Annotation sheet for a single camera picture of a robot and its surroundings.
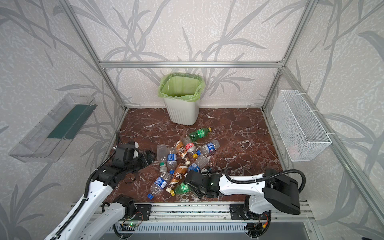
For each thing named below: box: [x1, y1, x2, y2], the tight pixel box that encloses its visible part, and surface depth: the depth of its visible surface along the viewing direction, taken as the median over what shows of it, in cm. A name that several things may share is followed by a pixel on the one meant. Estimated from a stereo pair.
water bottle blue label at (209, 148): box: [196, 139, 220, 157], surface depth 96 cm
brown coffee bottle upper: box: [174, 140, 191, 166], surface depth 93 cm
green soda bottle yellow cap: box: [189, 127, 212, 142], surface depth 101 cm
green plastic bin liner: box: [158, 72, 205, 102], surface depth 102 cm
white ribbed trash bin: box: [163, 97, 201, 126], surface depth 98 cm
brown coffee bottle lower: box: [166, 163, 188, 193], surface depth 84 cm
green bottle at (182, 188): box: [174, 182, 191, 195], surface depth 78 cm
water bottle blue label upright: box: [166, 146, 178, 175], surface depth 88 cm
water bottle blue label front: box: [147, 172, 172, 200], surface depth 82 cm
